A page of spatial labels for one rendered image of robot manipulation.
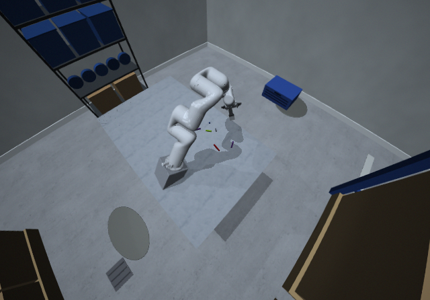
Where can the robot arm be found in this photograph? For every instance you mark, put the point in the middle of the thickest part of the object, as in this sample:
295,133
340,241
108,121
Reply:
212,85

